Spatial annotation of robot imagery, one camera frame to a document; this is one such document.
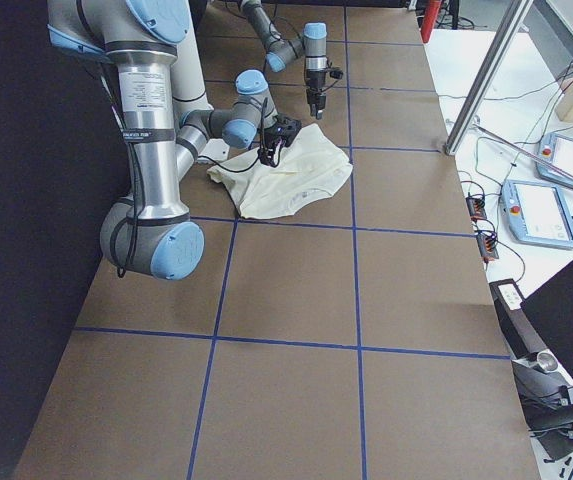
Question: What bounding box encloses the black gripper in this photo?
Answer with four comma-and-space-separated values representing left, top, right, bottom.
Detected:
304, 69, 326, 120
258, 114, 301, 168

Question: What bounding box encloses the cream long-sleeve t-shirt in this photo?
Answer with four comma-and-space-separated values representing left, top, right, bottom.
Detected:
207, 123, 352, 220

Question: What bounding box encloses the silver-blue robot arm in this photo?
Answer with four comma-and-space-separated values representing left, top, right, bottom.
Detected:
48, 1, 301, 280
237, 0, 332, 120

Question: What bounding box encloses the red cylinder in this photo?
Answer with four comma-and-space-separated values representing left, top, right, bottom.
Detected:
420, 0, 442, 44

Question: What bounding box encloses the orange connector block far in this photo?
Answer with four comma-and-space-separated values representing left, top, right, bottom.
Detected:
465, 195, 488, 222

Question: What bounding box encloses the orange connector block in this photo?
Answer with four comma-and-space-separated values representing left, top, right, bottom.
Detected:
465, 195, 488, 222
476, 230, 499, 264

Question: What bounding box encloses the orange connector block near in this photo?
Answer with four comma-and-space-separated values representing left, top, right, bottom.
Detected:
476, 230, 499, 264

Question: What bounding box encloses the near teach pendant tablet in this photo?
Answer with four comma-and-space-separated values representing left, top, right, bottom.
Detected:
501, 180, 573, 250

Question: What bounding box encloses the teach pendant tablet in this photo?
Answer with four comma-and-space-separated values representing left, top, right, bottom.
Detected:
501, 180, 573, 250
538, 133, 573, 177

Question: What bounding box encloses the far teach pendant tablet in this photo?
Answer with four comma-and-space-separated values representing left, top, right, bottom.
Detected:
538, 133, 573, 177

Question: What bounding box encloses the black box white label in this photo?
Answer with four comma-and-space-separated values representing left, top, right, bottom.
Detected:
489, 279, 547, 359

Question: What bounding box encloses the silver metal cup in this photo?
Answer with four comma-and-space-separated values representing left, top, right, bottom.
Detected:
525, 350, 559, 374

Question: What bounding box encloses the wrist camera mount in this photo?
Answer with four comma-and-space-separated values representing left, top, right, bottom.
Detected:
327, 66, 344, 80

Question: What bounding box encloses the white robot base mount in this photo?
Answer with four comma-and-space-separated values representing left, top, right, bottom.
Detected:
196, 139, 230, 164

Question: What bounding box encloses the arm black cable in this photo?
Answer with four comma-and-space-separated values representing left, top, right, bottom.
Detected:
115, 97, 272, 279

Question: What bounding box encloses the aluminium frame post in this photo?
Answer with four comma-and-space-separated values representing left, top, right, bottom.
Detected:
444, 0, 534, 156

